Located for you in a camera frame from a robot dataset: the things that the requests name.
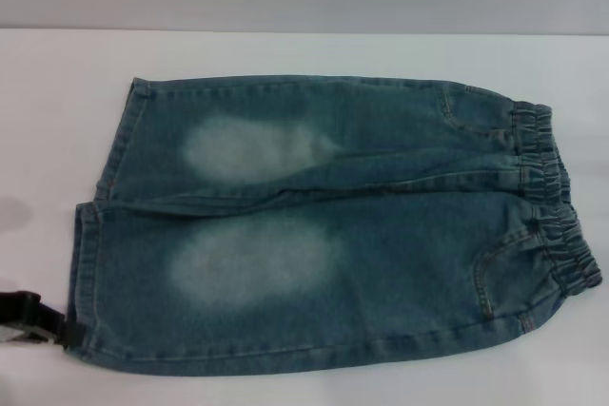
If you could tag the blue denim shorts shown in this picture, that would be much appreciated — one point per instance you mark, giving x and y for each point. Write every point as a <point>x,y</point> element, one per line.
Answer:
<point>333,244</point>

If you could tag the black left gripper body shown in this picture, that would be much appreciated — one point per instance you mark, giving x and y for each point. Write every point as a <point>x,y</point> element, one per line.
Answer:
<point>12,306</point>

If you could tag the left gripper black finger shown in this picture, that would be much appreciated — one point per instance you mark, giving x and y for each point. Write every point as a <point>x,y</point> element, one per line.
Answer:
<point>57,320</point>
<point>38,335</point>

